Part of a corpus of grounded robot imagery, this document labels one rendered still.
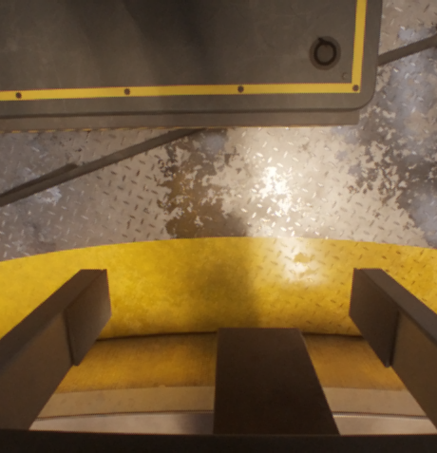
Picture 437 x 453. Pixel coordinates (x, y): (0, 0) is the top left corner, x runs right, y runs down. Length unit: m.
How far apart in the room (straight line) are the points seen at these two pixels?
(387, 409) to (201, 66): 0.70
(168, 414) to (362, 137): 0.74
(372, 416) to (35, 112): 0.78
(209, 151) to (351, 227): 0.41
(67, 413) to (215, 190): 0.57
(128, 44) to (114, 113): 0.09
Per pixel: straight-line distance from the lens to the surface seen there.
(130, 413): 0.73
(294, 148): 0.82
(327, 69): 0.51
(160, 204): 0.83
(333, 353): 0.93
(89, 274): 0.16
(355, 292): 0.17
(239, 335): 0.56
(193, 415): 0.70
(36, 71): 0.56
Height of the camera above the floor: 0.80
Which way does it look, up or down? 75 degrees down
